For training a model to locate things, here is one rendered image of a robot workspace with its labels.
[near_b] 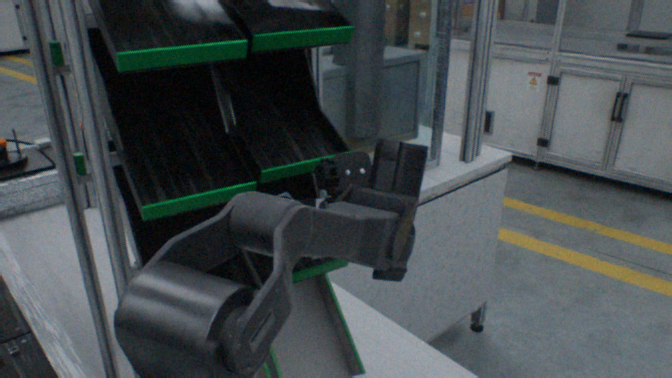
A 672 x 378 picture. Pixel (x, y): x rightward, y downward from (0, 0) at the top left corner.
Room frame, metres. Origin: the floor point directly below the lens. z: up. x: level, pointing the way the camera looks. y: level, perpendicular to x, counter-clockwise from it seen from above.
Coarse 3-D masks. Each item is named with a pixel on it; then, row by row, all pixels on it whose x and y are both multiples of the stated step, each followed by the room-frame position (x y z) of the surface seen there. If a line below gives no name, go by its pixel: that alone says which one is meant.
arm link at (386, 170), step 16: (384, 144) 0.53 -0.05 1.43; (400, 144) 0.53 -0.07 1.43; (384, 160) 0.53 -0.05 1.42; (400, 160) 0.53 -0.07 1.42; (416, 160) 0.54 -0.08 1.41; (384, 176) 0.52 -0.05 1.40; (400, 176) 0.52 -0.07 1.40; (416, 176) 0.53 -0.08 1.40; (352, 192) 0.52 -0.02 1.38; (368, 192) 0.51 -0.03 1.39; (384, 192) 0.51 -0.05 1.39; (400, 192) 0.52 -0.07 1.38; (416, 192) 0.53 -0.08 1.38; (384, 208) 0.50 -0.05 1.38; (400, 208) 0.49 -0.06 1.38; (416, 208) 0.50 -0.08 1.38; (400, 224) 0.46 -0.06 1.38; (400, 240) 0.46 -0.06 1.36; (400, 256) 0.46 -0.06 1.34
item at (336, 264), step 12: (288, 180) 0.82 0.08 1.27; (300, 180) 0.80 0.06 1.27; (312, 180) 0.77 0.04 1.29; (264, 192) 0.79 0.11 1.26; (276, 192) 0.79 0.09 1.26; (288, 192) 0.80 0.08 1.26; (300, 192) 0.80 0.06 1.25; (312, 192) 0.77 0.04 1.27; (252, 252) 0.66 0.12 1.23; (264, 264) 0.66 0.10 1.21; (300, 264) 0.67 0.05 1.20; (312, 264) 0.68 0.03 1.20; (324, 264) 0.66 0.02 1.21; (336, 264) 0.67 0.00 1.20; (348, 264) 0.69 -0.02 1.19; (264, 276) 0.63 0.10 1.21; (300, 276) 0.64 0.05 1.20; (312, 276) 0.66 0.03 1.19
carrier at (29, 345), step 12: (24, 336) 0.79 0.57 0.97; (0, 348) 0.76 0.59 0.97; (24, 348) 0.76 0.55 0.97; (36, 348) 0.76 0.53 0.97; (0, 360) 0.69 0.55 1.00; (12, 360) 0.73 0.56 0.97; (24, 360) 0.73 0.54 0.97; (36, 360) 0.73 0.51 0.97; (48, 360) 0.73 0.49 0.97; (0, 372) 0.68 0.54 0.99; (12, 372) 0.68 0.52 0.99; (24, 372) 0.70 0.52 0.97; (36, 372) 0.70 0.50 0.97; (48, 372) 0.70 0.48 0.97
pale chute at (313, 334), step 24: (312, 288) 0.76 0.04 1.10; (312, 312) 0.73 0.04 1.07; (336, 312) 0.71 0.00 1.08; (288, 336) 0.69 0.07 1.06; (312, 336) 0.70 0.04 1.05; (336, 336) 0.71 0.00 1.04; (288, 360) 0.66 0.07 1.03; (312, 360) 0.67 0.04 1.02; (336, 360) 0.68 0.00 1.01; (360, 360) 0.66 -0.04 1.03
